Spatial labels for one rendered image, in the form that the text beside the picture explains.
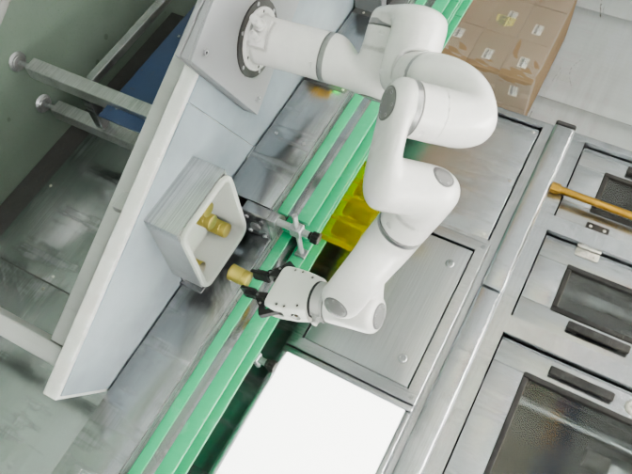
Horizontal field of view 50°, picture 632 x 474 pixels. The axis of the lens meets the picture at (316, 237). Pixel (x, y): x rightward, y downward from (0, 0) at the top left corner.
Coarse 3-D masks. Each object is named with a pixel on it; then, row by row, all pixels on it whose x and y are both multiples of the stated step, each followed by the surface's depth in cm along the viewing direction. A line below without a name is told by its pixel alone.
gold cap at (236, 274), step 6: (234, 264) 139; (234, 270) 138; (240, 270) 138; (246, 270) 139; (228, 276) 139; (234, 276) 138; (240, 276) 138; (246, 276) 138; (252, 276) 140; (240, 282) 138; (246, 282) 138
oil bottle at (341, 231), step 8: (336, 216) 162; (328, 224) 161; (336, 224) 161; (344, 224) 161; (352, 224) 161; (360, 224) 161; (328, 232) 161; (336, 232) 160; (344, 232) 160; (352, 232) 160; (360, 232) 159; (328, 240) 164; (336, 240) 162; (344, 240) 160; (352, 240) 159; (344, 248) 163; (352, 248) 161
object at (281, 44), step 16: (256, 16) 125; (272, 16) 135; (256, 32) 129; (272, 32) 129; (288, 32) 128; (304, 32) 127; (320, 32) 127; (256, 48) 131; (272, 48) 129; (288, 48) 128; (304, 48) 127; (256, 64) 136; (272, 64) 132; (288, 64) 130; (304, 64) 128
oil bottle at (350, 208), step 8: (344, 200) 164; (352, 200) 164; (336, 208) 163; (344, 208) 163; (352, 208) 163; (360, 208) 163; (368, 208) 163; (344, 216) 163; (352, 216) 162; (360, 216) 162; (368, 216) 162; (368, 224) 161
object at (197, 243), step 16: (224, 176) 133; (224, 192) 139; (224, 208) 146; (240, 208) 144; (192, 224) 128; (240, 224) 149; (192, 240) 145; (208, 240) 150; (224, 240) 150; (240, 240) 150; (192, 256) 132; (208, 256) 148; (224, 256) 148; (208, 272) 146
